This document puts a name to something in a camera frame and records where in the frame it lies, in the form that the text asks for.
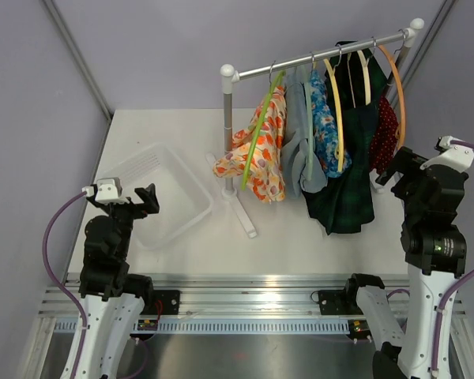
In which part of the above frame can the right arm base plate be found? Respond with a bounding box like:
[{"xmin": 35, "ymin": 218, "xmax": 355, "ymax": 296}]
[{"xmin": 310, "ymin": 290, "xmax": 363, "ymax": 316}]

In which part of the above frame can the aluminium rail frame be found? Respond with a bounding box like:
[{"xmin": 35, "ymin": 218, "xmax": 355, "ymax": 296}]
[{"xmin": 13, "ymin": 272, "xmax": 474, "ymax": 379}]

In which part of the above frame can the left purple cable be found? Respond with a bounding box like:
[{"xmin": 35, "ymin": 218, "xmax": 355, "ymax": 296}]
[{"xmin": 43, "ymin": 191, "xmax": 90, "ymax": 379}]

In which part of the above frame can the orange hanger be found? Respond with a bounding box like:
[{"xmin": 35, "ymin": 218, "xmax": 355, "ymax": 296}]
[{"xmin": 372, "ymin": 38, "xmax": 407, "ymax": 151}]

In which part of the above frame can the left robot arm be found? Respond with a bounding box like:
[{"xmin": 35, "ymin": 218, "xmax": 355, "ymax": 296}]
[{"xmin": 62, "ymin": 178, "xmax": 160, "ymax": 378}]

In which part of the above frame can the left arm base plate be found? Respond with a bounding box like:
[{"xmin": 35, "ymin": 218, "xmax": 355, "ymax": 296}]
[{"xmin": 141, "ymin": 290, "xmax": 181, "ymax": 316}]

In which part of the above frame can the white clothes rack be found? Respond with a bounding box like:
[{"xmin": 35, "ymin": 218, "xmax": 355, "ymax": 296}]
[{"xmin": 205, "ymin": 17, "xmax": 425, "ymax": 239}]

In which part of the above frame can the yellow hanger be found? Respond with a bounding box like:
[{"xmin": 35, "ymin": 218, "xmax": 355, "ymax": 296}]
[{"xmin": 323, "ymin": 58, "xmax": 344, "ymax": 173}]

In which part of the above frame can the cream hanger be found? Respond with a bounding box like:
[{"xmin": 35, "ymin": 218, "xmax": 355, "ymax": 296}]
[{"xmin": 347, "ymin": 50, "xmax": 372, "ymax": 107}]

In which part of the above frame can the lime green hanger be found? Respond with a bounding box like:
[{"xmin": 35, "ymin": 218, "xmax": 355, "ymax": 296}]
[{"xmin": 240, "ymin": 69, "xmax": 285, "ymax": 190}]

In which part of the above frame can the white slotted cable duct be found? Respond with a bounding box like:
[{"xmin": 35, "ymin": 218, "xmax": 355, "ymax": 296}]
[{"xmin": 53, "ymin": 319, "xmax": 351, "ymax": 335}]

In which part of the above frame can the blue floral skirt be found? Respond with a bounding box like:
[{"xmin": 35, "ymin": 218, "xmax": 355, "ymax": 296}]
[{"xmin": 309, "ymin": 70, "xmax": 352, "ymax": 178}]

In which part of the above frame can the dark green plaid garment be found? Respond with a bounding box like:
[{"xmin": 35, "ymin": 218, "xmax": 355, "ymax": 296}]
[{"xmin": 303, "ymin": 49, "xmax": 386, "ymax": 235}]

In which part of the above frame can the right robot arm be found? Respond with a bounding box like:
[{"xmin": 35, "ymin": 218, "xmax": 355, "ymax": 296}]
[{"xmin": 342, "ymin": 144, "xmax": 474, "ymax": 378}]

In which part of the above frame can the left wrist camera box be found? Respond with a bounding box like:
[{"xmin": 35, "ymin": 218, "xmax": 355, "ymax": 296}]
[{"xmin": 82, "ymin": 178, "xmax": 126, "ymax": 205}]

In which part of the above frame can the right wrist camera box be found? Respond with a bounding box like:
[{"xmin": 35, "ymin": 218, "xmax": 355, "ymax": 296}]
[{"xmin": 420, "ymin": 136, "xmax": 474, "ymax": 173}]

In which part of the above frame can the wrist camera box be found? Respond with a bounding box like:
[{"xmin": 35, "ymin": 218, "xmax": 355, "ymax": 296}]
[
  {"xmin": 420, "ymin": 136, "xmax": 474, "ymax": 173},
  {"xmin": 82, "ymin": 178, "xmax": 126, "ymax": 205}
]

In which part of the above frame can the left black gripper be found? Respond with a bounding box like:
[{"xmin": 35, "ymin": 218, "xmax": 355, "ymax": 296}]
[{"xmin": 89, "ymin": 183, "xmax": 158, "ymax": 258}]

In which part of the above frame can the red polka dot garment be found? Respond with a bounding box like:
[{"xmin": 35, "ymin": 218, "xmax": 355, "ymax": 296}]
[{"xmin": 369, "ymin": 96, "xmax": 399, "ymax": 174}]

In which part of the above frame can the orange floral skirt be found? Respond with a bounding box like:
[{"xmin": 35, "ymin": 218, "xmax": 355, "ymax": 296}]
[{"xmin": 213, "ymin": 85, "xmax": 287, "ymax": 203}]

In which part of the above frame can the pale mint hanger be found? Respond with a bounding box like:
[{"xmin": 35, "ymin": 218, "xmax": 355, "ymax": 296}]
[{"xmin": 301, "ymin": 66, "xmax": 314, "ymax": 182}]

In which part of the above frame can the light blue denim garment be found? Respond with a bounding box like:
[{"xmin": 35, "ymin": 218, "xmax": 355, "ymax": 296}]
[{"xmin": 280, "ymin": 69, "xmax": 327, "ymax": 199}]

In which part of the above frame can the white plastic basket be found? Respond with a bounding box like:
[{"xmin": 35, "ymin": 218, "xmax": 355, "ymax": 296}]
[{"xmin": 100, "ymin": 143, "xmax": 213, "ymax": 250}]

